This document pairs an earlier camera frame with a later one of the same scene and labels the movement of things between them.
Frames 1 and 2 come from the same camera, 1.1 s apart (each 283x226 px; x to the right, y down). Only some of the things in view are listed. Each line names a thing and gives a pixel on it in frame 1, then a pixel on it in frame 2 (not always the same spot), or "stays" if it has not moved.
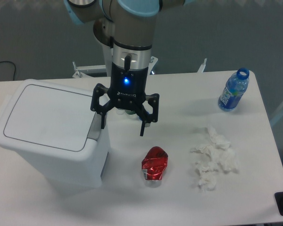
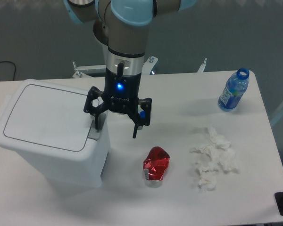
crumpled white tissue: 217,153 stays
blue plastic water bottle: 236,85 stays
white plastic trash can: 54,127 stays
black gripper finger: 145,117 → 146,105
